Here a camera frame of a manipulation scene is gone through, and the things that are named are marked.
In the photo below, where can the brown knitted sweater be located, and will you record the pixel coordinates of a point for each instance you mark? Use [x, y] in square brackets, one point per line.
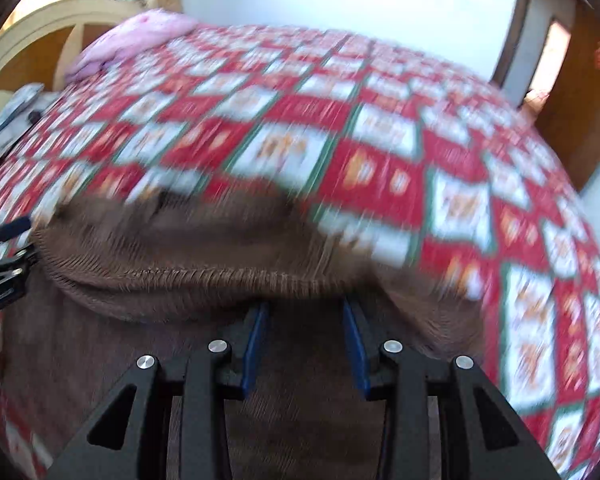
[155, 280]

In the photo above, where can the red checkered printed blanket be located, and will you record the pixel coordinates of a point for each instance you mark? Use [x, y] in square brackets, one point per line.
[380, 175]

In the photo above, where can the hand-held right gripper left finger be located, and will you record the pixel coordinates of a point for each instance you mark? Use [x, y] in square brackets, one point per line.
[252, 345]

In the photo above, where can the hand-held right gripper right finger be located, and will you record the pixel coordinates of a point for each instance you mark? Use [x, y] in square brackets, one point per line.
[355, 345]

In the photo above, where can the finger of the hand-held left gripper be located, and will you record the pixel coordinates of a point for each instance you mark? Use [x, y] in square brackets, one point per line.
[12, 230]
[5, 280]

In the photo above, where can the cream and wood headboard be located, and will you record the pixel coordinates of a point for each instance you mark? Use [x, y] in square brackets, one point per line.
[45, 15]

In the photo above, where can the pink quilt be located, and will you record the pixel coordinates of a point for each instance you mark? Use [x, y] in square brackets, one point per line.
[130, 35]

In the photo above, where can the brown door frame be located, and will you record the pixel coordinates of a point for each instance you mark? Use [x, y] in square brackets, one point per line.
[515, 45]

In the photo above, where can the grey patterned pillow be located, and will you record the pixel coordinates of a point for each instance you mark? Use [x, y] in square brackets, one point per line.
[15, 110]

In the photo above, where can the brown wooden door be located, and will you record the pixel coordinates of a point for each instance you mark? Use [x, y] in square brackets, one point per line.
[580, 100]

